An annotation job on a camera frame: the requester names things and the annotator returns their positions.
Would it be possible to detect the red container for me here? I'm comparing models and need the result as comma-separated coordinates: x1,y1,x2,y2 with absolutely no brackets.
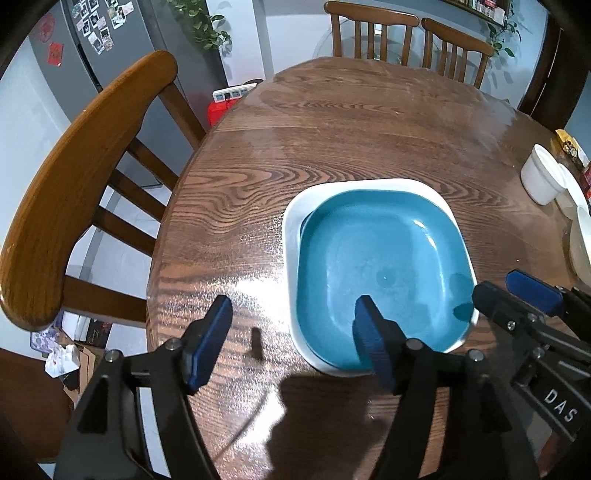
207,99,241,127

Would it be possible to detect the large blue patterned square plate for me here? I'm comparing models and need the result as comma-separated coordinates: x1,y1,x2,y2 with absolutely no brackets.
283,178,481,378

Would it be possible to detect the white ceramic cup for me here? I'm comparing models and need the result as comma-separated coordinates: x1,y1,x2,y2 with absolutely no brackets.
521,143,571,206

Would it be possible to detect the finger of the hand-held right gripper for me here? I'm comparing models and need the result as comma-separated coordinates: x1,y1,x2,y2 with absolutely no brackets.
473,282,591,358
506,270,591,333

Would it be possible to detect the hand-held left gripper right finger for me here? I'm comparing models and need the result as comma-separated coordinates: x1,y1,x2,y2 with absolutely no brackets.
352,294,541,480

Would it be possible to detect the white power strip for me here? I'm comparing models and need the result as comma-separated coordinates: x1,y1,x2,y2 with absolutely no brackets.
212,83,257,102

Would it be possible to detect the small trailing green plant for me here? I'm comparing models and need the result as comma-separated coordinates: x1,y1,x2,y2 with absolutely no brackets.
487,0,522,56

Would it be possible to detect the teal plate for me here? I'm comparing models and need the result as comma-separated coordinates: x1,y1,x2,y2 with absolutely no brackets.
298,189,478,372

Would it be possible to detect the large white bowl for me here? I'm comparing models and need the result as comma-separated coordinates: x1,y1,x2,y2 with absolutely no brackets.
569,205,591,282

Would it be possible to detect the crumpled white paper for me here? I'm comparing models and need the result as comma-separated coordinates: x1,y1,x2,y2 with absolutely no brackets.
45,344,81,378

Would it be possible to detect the wooden wall shelf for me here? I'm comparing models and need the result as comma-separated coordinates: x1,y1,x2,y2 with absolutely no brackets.
443,0,513,26

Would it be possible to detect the row of shelf jars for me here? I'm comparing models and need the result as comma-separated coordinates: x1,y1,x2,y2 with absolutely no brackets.
466,0,506,19

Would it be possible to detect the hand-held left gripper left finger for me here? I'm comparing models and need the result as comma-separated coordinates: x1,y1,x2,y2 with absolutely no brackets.
53,294,234,480

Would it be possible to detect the dark wooden door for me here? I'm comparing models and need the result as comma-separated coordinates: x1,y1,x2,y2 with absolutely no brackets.
519,14,591,132

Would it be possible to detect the group of fridge photo magnets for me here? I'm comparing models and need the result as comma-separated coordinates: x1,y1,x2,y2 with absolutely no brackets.
69,0,134,56

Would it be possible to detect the yellow snack packet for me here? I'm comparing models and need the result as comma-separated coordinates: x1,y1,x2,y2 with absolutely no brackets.
555,129,591,167

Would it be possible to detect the brown floor box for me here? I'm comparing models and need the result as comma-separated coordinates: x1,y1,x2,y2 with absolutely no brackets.
62,318,114,407

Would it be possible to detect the long trailing green plant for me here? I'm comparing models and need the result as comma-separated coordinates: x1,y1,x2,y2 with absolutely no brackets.
166,0,232,56

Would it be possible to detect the grey refrigerator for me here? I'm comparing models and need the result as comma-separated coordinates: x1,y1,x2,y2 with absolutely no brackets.
28,0,229,190

